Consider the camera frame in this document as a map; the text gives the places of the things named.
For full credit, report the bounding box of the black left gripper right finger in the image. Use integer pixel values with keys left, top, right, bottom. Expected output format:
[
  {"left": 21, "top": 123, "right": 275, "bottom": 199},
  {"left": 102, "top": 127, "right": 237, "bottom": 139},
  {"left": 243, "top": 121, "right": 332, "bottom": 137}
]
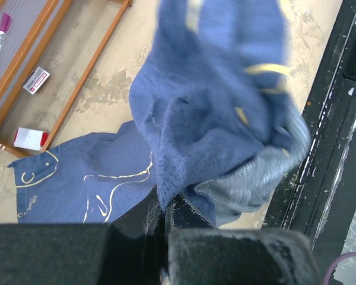
[{"left": 164, "top": 195, "right": 322, "bottom": 284}]

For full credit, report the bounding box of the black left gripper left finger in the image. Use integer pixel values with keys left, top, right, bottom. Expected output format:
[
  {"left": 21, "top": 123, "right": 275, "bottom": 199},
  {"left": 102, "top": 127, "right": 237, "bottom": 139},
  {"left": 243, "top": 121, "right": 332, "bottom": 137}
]
[{"left": 0, "top": 191, "right": 163, "bottom": 284}]

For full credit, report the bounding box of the light blue pillow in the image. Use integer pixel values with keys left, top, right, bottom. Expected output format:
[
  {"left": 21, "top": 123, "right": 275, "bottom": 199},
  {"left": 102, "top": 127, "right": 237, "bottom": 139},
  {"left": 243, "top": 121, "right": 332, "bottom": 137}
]
[{"left": 195, "top": 111, "right": 310, "bottom": 227}]

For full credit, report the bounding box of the blue printed pillowcase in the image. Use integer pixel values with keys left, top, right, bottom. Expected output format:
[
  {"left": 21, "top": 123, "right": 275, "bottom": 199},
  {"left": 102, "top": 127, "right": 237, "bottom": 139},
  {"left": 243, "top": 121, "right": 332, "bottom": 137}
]
[{"left": 11, "top": 1, "right": 299, "bottom": 226}]

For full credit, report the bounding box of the white red small box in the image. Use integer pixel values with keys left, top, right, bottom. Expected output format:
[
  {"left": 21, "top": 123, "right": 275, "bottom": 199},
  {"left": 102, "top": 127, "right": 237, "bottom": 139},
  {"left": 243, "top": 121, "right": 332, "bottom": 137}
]
[{"left": 14, "top": 128, "right": 49, "bottom": 151}]

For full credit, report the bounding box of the white red label card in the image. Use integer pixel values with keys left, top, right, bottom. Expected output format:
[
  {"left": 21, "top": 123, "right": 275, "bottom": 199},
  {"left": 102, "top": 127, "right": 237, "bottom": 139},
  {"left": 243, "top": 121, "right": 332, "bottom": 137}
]
[{"left": 23, "top": 66, "right": 50, "bottom": 94}]

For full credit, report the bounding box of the wooden slatted rack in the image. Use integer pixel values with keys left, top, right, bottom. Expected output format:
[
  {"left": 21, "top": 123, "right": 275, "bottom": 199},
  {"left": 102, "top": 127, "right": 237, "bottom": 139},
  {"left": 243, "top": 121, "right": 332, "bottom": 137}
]
[{"left": 0, "top": 0, "right": 132, "bottom": 157}]

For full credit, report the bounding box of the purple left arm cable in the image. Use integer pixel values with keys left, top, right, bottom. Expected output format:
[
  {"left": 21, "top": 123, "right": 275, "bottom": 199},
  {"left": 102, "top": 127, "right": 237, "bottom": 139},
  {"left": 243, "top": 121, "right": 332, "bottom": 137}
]
[{"left": 323, "top": 251, "right": 356, "bottom": 285}]

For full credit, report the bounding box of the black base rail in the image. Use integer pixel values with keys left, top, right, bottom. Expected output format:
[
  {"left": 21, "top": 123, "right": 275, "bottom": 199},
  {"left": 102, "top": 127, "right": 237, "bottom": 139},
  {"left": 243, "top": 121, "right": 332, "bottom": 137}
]
[{"left": 260, "top": 0, "right": 356, "bottom": 253}]

